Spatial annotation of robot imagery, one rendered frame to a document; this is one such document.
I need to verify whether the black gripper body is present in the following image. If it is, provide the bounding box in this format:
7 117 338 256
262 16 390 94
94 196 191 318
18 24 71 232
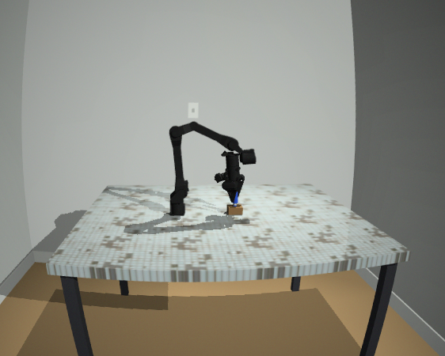
222 165 245 188

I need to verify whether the brown square block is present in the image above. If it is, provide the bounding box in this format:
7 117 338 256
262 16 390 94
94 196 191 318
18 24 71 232
226 204 243 215

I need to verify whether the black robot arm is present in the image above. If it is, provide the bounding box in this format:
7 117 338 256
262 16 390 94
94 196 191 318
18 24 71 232
169 122 257 216

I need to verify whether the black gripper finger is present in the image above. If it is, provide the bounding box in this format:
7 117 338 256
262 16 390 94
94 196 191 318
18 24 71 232
223 187 238 203
237 181 244 196

